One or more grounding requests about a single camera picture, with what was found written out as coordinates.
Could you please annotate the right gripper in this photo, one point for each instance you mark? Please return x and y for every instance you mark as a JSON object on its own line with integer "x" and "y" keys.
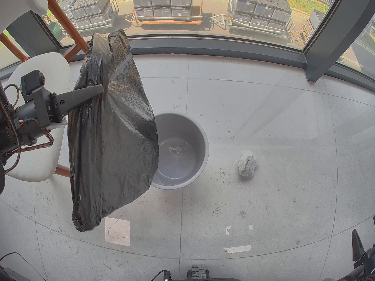
{"x": 366, "y": 262}

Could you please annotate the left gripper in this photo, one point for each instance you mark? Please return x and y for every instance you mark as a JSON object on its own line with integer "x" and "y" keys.
{"x": 42, "y": 110}

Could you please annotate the black plastic bag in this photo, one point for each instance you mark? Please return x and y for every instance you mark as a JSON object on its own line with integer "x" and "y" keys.
{"x": 117, "y": 133}

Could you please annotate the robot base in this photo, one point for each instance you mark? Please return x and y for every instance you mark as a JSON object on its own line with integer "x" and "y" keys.
{"x": 197, "y": 272}

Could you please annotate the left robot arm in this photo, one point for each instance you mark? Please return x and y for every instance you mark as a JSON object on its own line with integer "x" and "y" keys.
{"x": 7, "y": 133}

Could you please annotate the white trash bin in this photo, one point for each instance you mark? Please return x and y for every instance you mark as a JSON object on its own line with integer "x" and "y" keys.
{"x": 187, "y": 157}

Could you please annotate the white cushioned wooden chair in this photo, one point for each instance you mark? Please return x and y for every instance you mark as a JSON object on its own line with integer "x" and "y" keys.
{"x": 38, "y": 162}

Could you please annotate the crumpled white paper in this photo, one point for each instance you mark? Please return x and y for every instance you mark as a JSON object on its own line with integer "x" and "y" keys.
{"x": 247, "y": 163}

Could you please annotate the window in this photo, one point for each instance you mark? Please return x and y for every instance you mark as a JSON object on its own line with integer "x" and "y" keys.
{"x": 205, "y": 10}

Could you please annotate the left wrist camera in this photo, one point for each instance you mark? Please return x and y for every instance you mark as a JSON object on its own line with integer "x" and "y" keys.
{"x": 31, "y": 81}

